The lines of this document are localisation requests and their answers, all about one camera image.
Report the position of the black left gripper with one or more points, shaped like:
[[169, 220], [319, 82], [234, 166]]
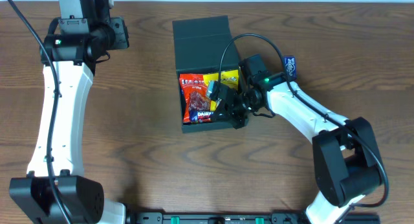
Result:
[[72, 24]]

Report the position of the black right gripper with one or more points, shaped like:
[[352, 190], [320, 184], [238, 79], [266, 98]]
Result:
[[228, 104]]

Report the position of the yellow nuts snack bag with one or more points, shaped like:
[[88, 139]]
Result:
[[229, 78]]

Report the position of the blue Eclipse mint box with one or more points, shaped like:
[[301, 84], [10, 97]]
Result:
[[290, 67]]

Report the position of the red Maltesers bag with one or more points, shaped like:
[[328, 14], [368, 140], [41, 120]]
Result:
[[194, 91]]

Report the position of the black gift box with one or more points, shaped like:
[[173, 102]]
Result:
[[200, 49]]

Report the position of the purple Dairy Milk bar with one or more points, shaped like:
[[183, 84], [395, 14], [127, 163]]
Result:
[[200, 116]]

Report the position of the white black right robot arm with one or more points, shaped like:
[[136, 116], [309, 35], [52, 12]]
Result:
[[347, 161]]

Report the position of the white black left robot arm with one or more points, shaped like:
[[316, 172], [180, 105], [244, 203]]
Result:
[[54, 188]]

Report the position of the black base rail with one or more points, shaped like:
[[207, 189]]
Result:
[[159, 218]]

